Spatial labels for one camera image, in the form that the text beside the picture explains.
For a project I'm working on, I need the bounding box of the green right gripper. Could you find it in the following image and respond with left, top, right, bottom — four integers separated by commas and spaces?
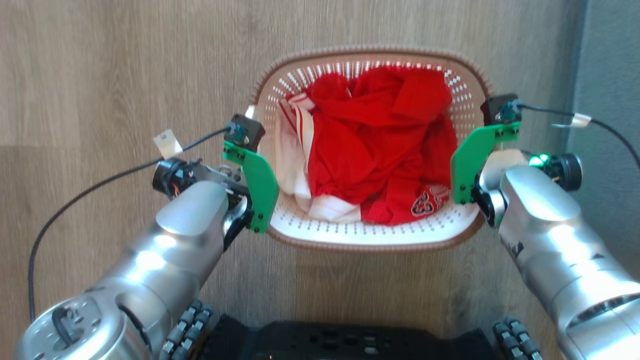
449, 121, 521, 205

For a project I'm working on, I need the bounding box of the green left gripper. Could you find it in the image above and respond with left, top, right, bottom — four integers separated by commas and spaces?
222, 140, 280, 235

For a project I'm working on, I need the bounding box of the brown and white laundry basket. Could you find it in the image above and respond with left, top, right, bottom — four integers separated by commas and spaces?
248, 46, 494, 253

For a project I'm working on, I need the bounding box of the white garment with red stripes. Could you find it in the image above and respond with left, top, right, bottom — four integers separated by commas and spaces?
274, 92, 362, 224

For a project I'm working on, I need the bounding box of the red sports garment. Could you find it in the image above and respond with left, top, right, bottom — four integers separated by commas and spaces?
299, 67, 459, 226

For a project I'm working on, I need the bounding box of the grey roller wheel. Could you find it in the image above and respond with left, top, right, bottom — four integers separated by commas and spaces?
492, 316, 544, 360
159, 299, 214, 360

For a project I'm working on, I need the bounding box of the white cable tag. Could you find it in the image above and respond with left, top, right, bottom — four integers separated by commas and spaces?
153, 129, 184, 160
552, 113, 592, 129

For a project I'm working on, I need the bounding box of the thin black cable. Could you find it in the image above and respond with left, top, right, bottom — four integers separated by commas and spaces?
27, 127, 232, 323
517, 103, 640, 168

